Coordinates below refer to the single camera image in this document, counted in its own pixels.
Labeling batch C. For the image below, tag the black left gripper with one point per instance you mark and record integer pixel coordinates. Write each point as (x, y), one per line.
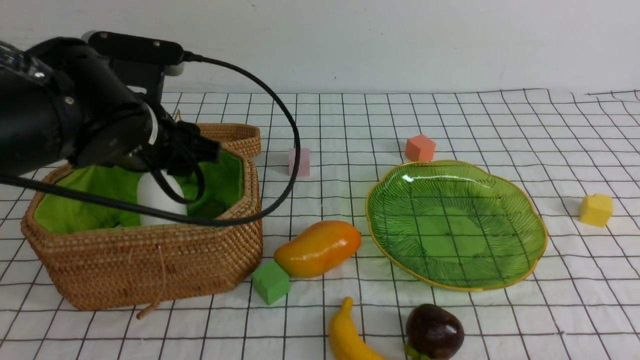
(120, 127)

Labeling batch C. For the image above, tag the white toy radish green leaves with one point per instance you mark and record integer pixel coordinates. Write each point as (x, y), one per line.
(150, 194)

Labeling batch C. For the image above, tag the orange yellow toy mango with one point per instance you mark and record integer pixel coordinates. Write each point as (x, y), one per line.
(320, 248)

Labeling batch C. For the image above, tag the yellow toy banana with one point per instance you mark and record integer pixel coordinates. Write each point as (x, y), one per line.
(345, 342)

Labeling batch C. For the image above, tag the dark purple toy mangosteen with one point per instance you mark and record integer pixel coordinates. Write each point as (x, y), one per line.
(433, 333)

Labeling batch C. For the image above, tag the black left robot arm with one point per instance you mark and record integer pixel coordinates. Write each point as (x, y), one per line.
(60, 100)

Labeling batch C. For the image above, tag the woven rattan basket green lining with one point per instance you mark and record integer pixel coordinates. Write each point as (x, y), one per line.
(102, 258)

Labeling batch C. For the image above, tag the woven rattan basket lid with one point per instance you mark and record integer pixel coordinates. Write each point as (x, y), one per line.
(243, 138)

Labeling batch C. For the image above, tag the pink foam cube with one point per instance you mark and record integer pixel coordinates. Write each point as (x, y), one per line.
(304, 168)

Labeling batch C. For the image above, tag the green foam cube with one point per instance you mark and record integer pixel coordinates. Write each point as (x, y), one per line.
(271, 282)

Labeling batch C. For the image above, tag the orange foam cube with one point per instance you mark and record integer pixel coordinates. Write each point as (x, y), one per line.
(420, 148)

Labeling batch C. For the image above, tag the green glass leaf plate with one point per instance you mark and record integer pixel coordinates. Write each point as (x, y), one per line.
(455, 226)

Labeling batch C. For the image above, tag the white black grid tablecloth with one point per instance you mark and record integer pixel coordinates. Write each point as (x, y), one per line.
(581, 303)

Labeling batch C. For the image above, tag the yellow foam cube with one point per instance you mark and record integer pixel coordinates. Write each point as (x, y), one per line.
(596, 210)

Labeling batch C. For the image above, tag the left wrist camera black silver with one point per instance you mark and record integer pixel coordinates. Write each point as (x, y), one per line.
(140, 63)

